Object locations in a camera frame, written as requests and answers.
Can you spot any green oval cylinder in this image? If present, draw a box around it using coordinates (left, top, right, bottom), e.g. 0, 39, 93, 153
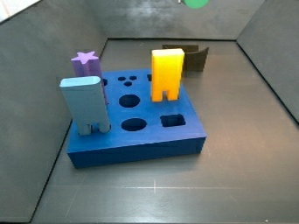
183, 0, 209, 9

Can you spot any blue shape sorter block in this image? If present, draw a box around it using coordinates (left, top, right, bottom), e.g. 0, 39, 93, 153
66, 69, 207, 168

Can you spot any purple star peg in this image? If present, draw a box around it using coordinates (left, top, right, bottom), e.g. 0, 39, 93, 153
70, 52, 104, 81

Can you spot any black curved cradle fixture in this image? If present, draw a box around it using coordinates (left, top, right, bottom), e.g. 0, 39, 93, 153
162, 45, 209, 72

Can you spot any yellow rectangular peg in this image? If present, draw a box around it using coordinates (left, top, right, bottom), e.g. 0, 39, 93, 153
150, 48, 184, 102

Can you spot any light blue oval peg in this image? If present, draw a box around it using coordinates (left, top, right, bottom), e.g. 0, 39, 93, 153
60, 76, 109, 136

